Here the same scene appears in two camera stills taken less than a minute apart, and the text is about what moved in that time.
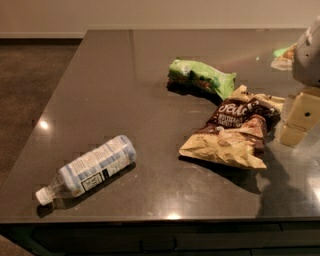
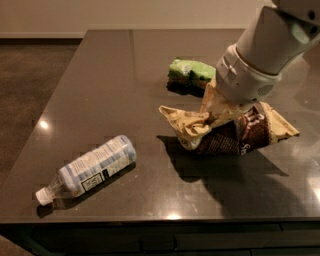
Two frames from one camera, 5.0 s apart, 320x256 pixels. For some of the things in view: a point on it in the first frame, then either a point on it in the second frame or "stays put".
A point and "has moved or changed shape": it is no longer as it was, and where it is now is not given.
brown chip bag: (238, 130) has moved or changed shape
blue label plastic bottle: (88, 170) stays put
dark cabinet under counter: (258, 238) stays put
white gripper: (308, 60) → (245, 80)
